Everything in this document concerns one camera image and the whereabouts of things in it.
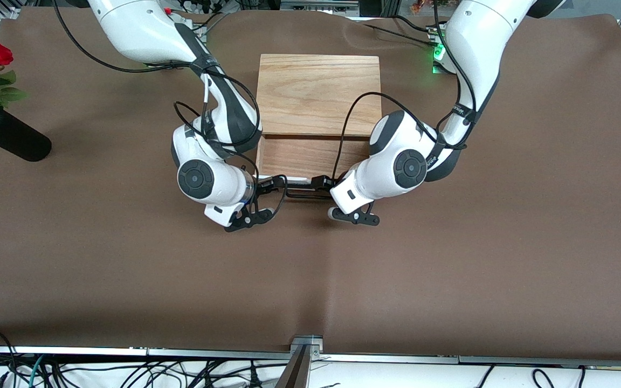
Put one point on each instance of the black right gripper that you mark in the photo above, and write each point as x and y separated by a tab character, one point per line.
265	185

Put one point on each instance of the light wooden drawer cabinet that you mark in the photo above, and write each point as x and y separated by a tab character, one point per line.
316	91

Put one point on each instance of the aluminium profile bar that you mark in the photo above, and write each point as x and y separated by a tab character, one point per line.
298	372

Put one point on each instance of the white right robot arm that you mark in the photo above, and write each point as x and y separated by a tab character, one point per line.
143	32

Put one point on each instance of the grey metal frame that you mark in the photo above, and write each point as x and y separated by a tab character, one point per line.
318	4

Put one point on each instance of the brown table mat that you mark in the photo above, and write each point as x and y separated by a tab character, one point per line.
310	280

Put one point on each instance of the wooden drawer with white front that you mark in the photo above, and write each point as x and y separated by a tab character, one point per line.
310	156

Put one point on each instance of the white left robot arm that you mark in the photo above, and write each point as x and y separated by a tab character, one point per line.
477	37

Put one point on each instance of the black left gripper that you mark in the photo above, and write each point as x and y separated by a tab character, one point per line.
322	182

